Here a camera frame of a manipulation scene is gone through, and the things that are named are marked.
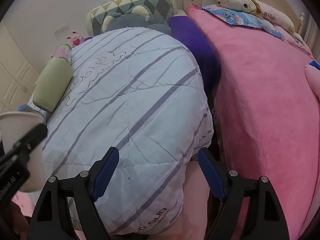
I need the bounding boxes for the green plastic cup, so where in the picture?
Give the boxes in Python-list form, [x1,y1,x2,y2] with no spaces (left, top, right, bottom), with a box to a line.
[33,57,73,112]

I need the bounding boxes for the triangle pattern cushion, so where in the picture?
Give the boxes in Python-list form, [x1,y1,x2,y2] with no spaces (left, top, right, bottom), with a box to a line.
[86,0,178,36]

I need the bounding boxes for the pink fleece blanket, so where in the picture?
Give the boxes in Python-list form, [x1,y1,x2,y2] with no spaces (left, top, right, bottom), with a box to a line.
[188,7,319,239]

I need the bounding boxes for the grey cat plush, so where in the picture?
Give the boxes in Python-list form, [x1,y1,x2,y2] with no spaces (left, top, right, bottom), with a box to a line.
[101,5,172,36]

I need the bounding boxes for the pink blue plush toy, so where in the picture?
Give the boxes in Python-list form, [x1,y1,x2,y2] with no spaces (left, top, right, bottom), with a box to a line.
[304,60,320,100]

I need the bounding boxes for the white wall socket panel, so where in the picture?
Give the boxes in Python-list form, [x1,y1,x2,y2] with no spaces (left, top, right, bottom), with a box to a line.
[54,23,69,37]

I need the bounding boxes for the purple blanket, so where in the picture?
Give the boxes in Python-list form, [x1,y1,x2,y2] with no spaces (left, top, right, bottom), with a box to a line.
[168,16,221,96]

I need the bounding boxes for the light pink blanket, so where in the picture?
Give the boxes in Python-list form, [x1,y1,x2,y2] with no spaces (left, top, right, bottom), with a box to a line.
[1,161,209,239]

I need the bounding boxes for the white dog plush pillow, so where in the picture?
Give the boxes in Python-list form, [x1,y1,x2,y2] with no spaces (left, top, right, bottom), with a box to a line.
[216,0,303,42]

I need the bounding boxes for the pink label clear bottle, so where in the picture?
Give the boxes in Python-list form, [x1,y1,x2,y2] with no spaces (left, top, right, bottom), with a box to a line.
[53,43,72,62]

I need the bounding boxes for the beige curtain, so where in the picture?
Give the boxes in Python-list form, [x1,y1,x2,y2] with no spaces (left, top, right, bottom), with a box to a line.
[304,16,320,62]

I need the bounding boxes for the white purple striped quilt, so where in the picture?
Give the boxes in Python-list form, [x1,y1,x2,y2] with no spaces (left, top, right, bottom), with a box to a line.
[42,27,214,235]

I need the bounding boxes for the cream built-in wardrobe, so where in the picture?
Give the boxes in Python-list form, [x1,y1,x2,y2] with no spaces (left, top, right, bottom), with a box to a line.
[0,22,39,113]

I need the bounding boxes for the blue cartoon pillow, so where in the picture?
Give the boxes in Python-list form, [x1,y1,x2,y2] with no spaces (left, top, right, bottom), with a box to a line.
[202,4,283,40]

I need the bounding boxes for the blue black CoolTowel can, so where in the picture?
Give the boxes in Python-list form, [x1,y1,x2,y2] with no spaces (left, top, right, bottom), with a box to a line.
[17,104,37,113]

